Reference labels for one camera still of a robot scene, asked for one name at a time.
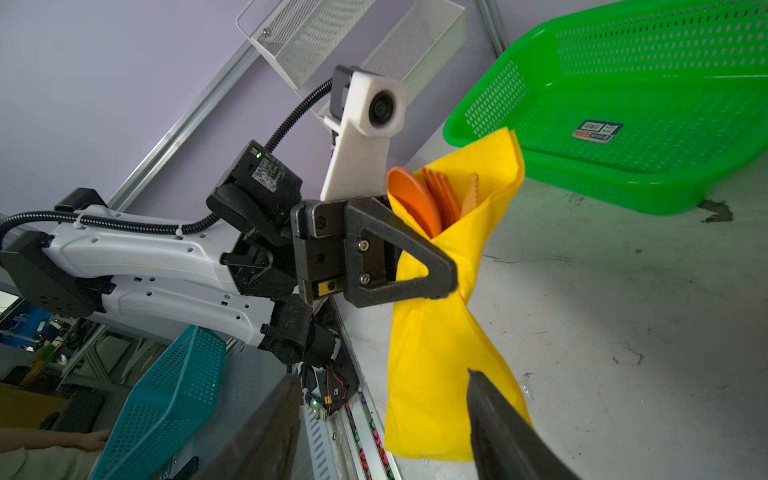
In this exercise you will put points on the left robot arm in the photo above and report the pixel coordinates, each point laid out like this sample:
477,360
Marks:
253,269

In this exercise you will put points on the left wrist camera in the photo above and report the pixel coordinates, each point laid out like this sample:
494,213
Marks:
366,111

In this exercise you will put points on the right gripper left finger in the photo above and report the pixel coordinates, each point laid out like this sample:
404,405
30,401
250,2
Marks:
265,446

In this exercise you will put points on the green plastic basket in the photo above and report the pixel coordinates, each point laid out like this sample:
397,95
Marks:
646,105

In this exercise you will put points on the yellow paper napkin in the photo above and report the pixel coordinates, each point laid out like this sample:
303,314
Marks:
436,343

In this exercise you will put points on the orange plastic spoon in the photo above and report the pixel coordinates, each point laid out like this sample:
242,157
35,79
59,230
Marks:
417,200

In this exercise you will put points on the person's hand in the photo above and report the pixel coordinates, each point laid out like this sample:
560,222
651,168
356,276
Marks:
92,441

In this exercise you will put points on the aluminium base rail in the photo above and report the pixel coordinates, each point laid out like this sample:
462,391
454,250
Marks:
342,426

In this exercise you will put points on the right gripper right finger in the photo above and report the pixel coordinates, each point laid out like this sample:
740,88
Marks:
504,446

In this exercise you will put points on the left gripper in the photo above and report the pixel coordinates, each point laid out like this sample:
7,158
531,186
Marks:
353,248

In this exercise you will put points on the teal perforated plastic bin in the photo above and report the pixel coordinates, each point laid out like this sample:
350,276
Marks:
173,400

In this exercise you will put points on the orange plastic fork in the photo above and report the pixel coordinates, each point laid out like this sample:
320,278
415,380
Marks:
452,208

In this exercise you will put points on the white mesh two-tier shelf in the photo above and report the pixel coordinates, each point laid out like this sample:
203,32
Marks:
303,41

